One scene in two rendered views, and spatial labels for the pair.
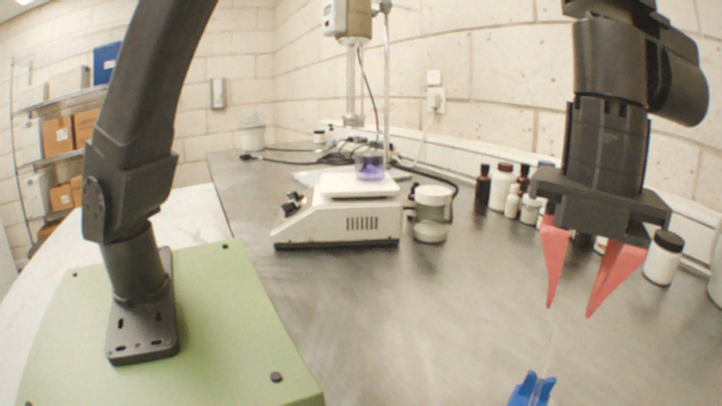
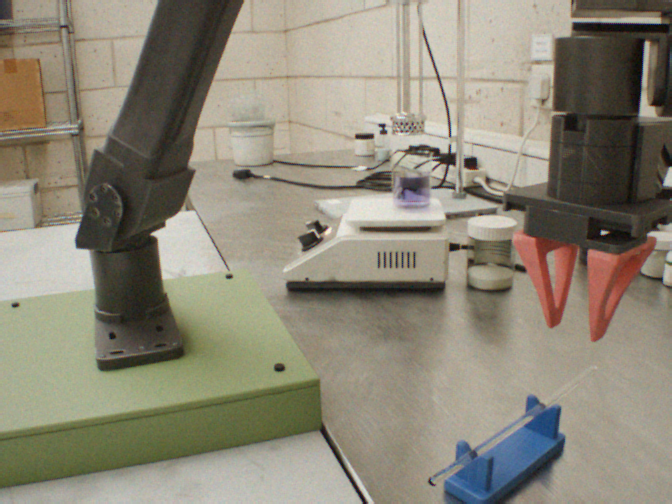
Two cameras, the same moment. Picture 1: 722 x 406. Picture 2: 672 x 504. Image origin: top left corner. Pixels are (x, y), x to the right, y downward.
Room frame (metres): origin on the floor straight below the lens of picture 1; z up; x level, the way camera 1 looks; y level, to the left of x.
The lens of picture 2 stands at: (-0.26, -0.07, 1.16)
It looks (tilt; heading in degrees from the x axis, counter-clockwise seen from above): 17 degrees down; 12
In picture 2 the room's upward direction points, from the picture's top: 2 degrees counter-clockwise
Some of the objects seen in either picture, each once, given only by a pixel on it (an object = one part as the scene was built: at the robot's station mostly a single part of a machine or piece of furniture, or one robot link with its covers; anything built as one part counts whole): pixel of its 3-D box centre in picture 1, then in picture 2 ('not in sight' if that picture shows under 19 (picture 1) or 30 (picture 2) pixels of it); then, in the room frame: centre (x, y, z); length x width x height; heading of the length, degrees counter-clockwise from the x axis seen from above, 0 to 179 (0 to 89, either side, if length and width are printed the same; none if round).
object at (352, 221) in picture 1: (341, 209); (375, 244); (0.49, 0.03, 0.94); 0.22 x 0.13 x 0.08; 96
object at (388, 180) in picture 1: (357, 183); (395, 211); (0.50, 0.01, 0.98); 0.12 x 0.12 x 0.01; 6
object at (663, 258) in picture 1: (664, 256); not in sight; (0.27, -0.49, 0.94); 0.07 x 0.07 x 0.07
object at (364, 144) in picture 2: (319, 136); (364, 144); (1.60, 0.21, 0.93); 0.06 x 0.06 x 0.06
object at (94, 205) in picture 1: (124, 198); (129, 209); (0.21, 0.21, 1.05); 0.09 x 0.06 x 0.06; 172
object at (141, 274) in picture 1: (133, 263); (128, 279); (0.21, 0.22, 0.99); 0.20 x 0.07 x 0.08; 32
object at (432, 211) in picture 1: (432, 213); (491, 252); (0.47, -0.11, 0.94); 0.06 x 0.06 x 0.08
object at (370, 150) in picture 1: (371, 158); (412, 180); (0.50, -0.02, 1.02); 0.06 x 0.05 x 0.08; 27
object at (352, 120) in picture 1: (353, 83); (407, 65); (0.88, 0.02, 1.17); 0.07 x 0.07 x 0.25
